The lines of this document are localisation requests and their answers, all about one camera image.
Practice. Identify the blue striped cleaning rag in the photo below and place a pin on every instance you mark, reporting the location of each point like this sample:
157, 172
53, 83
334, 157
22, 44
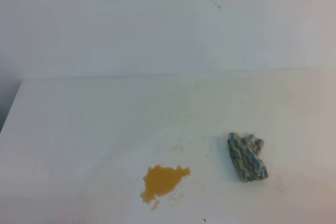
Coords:
244, 152

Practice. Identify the orange coffee stain puddle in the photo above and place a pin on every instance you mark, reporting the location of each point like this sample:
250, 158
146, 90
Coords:
160, 181

